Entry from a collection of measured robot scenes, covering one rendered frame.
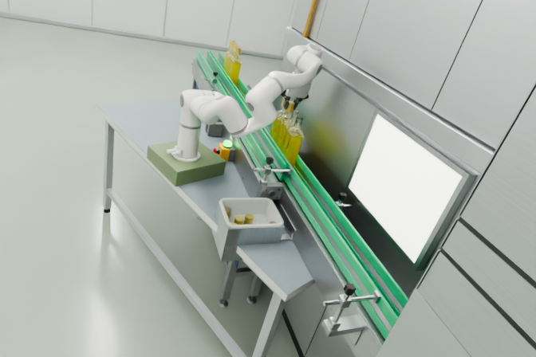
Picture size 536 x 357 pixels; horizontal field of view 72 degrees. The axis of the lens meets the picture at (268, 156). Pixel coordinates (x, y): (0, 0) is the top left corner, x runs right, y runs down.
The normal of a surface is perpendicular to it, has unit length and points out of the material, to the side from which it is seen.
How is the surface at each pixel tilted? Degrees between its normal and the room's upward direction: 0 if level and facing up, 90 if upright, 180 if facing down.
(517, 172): 90
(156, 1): 90
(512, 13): 90
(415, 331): 90
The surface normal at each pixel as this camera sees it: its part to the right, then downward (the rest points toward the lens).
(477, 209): -0.92, -0.04
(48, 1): 0.32, 0.51
